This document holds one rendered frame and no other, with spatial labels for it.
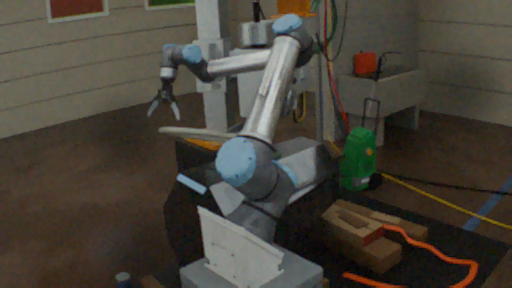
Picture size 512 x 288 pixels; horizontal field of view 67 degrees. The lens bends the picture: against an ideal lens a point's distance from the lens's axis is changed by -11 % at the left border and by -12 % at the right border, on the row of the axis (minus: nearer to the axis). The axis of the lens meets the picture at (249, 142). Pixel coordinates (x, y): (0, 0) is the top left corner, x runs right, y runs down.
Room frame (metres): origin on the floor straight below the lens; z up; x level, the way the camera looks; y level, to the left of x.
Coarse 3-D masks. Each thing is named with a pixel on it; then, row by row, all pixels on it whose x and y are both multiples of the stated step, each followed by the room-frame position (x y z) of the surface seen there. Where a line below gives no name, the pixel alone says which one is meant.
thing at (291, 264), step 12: (288, 252) 1.47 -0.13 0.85; (192, 264) 1.43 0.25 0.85; (204, 264) 1.42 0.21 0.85; (288, 264) 1.39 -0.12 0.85; (300, 264) 1.38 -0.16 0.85; (312, 264) 1.37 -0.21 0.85; (192, 276) 1.35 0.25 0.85; (204, 276) 1.34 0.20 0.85; (216, 276) 1.34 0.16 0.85; (288, 276) 1.31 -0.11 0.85; (300, 276) 1.30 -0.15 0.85; (312, 276) 1.31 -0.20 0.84
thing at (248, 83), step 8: (240, 48) 2.61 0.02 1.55; (248, 48) 2.58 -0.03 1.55; (256, 48) 2.55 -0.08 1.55; (264, 48) 2.54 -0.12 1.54; (248, 72) 2.56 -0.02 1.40; (256, 72) 2.54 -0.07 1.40; (240, 80) 2.58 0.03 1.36; (248, 80) 2.56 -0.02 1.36; (256, 80) 2.54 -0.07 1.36; (240, 88) 2.59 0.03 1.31; (248, 88) 2.56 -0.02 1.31; (256, 88) 2.54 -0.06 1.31; (240, 96) 2.59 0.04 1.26; (248, 96) 2.56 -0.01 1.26; (240, 104) 2.59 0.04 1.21; (248, 104) 2.57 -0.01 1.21; (240, 112) 2.59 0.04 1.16; (248, 112) 2.56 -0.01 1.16
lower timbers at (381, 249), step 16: (352, 208) 3.19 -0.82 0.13; (368, 208) 3.15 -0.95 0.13; (400, 224) 2.84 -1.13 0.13; (320, 240) 2.86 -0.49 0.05; (336, 240) 2.72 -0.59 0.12; (384, 240) 2.60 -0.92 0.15; (400, 240) 2.75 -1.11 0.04; (416, 240) 2.65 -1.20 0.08; (352, 256) 2.59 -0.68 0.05; (368, 256) 2.46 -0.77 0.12; (384, 256) 2.40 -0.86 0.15; (400, 256) 2.50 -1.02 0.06
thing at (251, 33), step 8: (240, 24) 2.56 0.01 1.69; (248, 24) 2.53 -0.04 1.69; (256, 24) 2.51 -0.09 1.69; (264, 24) 2.52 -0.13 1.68; (272, 24) 2.56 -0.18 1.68; (304, 24) 3.05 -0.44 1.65; (312, 24) 3.20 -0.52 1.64; (240, 32) 2.56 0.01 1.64; (248, 32) 2.52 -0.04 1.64; (256, 32) 2.51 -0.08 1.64; (264, 32) 2.52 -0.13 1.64; (272, 32) 2.56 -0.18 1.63; (312, 32) 3.20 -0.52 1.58; (240, 40) 2.57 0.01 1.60; (248, 40) 2.52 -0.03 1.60; (256, 40) 2.51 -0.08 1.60; (264, 40) 2.52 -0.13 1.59; (272, 40) 2.55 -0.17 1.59
